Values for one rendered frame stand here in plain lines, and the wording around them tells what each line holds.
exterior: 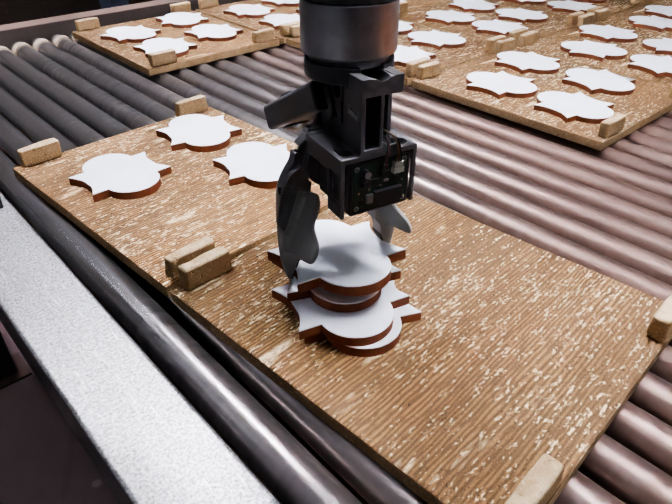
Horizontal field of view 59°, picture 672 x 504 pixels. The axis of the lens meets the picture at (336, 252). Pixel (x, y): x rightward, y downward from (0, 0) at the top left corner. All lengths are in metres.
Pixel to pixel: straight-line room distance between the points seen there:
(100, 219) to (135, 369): 0.26
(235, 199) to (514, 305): 0.39
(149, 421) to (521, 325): 0.36
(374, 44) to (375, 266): 0.21
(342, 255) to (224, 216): 0.24
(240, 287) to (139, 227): 0.19
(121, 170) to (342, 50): 0.52
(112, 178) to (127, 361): 0.34
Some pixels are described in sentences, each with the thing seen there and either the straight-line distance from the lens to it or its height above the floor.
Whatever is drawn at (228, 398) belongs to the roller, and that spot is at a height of 0.92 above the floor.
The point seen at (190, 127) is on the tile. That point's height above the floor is 0.95.
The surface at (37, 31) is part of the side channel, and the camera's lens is 1.78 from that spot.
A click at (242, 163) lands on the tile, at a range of 0.87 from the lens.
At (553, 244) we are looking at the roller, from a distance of 0.78.
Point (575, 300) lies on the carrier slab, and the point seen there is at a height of 0.94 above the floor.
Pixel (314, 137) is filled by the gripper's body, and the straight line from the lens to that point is 0.49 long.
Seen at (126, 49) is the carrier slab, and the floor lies 0.94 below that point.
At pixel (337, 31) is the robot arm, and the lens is 0.44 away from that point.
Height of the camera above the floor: 1.33
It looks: 35 degrees down
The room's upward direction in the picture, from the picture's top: straight up
